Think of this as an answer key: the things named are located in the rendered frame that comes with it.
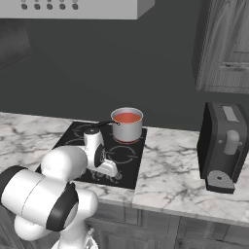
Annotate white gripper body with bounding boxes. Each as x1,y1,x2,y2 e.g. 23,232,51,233
95,160,118,178

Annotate silver saucepan with red sauce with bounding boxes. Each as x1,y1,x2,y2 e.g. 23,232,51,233
96,107,144,145

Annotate black hob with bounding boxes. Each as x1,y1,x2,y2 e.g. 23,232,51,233
34,121,148,191

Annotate grey wooden base cupboards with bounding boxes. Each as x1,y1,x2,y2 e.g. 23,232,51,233
0,200,249,249

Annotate black coffee machine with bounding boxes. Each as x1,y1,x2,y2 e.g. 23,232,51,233
196,101,249,195

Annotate grey extractor hood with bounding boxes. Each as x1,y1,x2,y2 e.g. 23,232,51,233
0,0,156,20

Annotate grey cupboard door handle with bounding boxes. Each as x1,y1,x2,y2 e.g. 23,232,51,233
224,61,249,70

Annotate grey wooden wall cupboard door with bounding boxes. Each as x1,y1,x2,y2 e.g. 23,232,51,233
192,0,249,95

